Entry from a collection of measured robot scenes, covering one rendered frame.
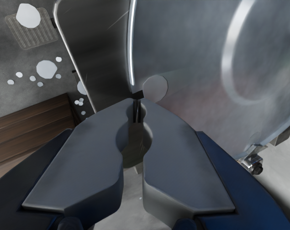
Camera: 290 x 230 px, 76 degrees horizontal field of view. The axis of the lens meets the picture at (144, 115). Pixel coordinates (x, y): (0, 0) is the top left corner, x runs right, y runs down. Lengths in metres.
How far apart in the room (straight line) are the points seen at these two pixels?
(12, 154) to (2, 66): 0.38
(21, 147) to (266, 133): 0.69
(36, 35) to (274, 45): 0.67
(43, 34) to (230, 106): 0.64
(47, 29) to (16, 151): 0.41
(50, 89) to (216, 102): 0.85
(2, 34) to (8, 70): 0.13
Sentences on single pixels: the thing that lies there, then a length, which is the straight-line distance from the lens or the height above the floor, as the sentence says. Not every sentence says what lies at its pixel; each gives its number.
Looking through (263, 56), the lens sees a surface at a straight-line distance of 0.20.
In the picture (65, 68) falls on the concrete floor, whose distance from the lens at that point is 0.93.
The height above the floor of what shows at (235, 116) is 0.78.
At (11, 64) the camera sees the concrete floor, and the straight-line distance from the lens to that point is 0.94.
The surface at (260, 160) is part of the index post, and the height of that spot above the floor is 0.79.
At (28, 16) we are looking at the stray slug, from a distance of 0.25.
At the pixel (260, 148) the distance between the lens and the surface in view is 0.30.
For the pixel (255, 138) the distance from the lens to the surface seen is 0.28.
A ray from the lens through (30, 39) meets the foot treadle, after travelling 0.74.
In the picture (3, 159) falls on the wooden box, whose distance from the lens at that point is 0.75.
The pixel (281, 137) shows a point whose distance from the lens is 0.43.
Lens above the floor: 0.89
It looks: 50 degrees down
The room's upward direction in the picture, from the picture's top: 139 degrees clockwise
